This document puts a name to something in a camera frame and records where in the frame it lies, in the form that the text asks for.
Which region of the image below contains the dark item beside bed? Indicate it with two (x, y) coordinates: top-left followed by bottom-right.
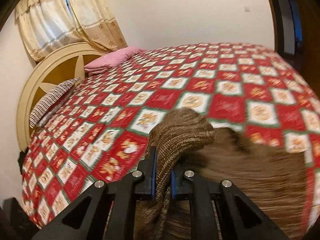
(0, 198), (39, 240)

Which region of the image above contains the cream round headboard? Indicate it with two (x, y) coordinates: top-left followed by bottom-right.
(16, 42), (105, 151)

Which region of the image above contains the dark wooden door frame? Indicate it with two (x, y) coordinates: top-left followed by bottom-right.
(268, 0), (319, 87)

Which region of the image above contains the red checkered teddy bedspread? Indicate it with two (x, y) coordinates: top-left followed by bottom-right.
(22, 43), (319, 226)

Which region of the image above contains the pink folded blanket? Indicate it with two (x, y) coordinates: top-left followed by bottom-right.
(84, 46), (146, 75)

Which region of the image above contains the beige patterned curtain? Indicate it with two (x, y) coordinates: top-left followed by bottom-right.
(15, 0), (127, 62)

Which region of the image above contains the brown knitted sun sweater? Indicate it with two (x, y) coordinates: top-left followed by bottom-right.
(134, 108), (307, 239)

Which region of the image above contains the striped pillow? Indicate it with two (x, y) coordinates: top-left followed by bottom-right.
(29, 77), (80, 128)

